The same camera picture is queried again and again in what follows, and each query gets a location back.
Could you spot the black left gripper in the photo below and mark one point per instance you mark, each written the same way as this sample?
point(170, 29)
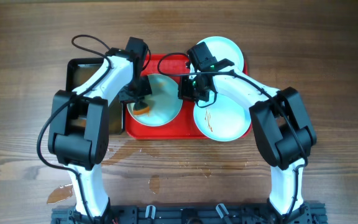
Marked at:
point(145, 91)

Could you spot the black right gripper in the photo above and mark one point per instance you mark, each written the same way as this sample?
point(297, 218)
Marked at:
point(184, 93)

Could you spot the orange green sponge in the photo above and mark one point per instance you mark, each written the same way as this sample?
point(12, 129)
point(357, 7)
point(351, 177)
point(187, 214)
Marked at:
point(140, 108)

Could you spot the white plate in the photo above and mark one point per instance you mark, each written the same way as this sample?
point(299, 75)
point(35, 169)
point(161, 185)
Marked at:
point(163, 102)
point(221, 118)
point(228, 54)

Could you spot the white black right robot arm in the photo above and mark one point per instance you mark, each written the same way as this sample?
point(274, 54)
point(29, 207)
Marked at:
point(282, 127)

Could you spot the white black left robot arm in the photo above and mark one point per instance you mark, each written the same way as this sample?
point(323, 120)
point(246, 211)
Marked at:
point(79, 126)

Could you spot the black water tray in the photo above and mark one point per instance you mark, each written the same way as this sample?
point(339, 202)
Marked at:
point(79, 70)

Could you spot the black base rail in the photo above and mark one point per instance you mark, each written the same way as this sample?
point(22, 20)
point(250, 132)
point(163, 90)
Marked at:
point(221, 213)

